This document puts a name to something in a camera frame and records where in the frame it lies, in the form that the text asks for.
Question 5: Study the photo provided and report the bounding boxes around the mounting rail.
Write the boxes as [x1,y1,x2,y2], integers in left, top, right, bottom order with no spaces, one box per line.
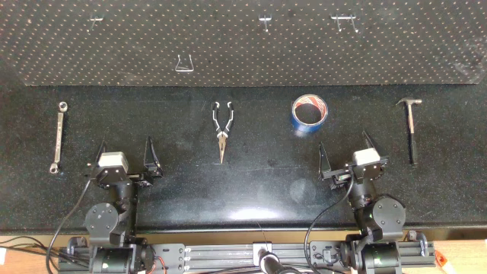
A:
[56,234,437,274]

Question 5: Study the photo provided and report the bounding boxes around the black pegboard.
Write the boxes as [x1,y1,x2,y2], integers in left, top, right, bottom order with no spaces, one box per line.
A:
[0,0,487,88]

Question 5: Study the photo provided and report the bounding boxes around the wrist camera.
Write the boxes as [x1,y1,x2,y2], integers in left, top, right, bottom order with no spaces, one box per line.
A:
[352,148,383,167]
[97,151,130,170]

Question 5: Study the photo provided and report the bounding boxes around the thin black wire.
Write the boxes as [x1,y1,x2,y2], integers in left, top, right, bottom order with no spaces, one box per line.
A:
[0,234,59,263]

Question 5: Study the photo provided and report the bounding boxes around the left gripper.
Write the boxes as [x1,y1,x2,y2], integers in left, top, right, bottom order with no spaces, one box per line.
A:
[86,135,164,188]

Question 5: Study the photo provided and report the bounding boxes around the orange and white object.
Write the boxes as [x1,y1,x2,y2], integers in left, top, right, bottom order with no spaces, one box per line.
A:
[434,250,457,274]

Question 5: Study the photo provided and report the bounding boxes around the wrench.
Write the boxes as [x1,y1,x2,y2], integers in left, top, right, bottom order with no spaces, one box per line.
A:
[49,100,69,175]

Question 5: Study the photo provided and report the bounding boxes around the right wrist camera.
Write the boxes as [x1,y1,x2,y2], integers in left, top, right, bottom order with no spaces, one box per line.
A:
[352,148,383,167]

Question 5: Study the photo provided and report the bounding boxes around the roll of blue tape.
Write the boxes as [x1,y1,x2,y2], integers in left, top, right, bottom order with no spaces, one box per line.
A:
[291,94,329,134]

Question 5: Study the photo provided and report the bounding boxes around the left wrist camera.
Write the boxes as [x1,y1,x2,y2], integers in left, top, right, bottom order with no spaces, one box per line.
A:
[97,151,130,170]

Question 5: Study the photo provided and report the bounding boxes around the hammer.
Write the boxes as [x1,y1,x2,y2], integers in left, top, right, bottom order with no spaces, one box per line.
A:
[395,97,423,167]

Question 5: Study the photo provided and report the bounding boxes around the black cable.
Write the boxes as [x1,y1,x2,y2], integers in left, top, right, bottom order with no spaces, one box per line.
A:
[303,177,355,274]
[44,179,92,274]

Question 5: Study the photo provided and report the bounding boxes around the black and white pliers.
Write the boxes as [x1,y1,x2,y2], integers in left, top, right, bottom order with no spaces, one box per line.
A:
[211,100,235,165]

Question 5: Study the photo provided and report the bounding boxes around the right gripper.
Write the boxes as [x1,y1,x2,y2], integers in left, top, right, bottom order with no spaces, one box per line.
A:
[317,130,390,190]

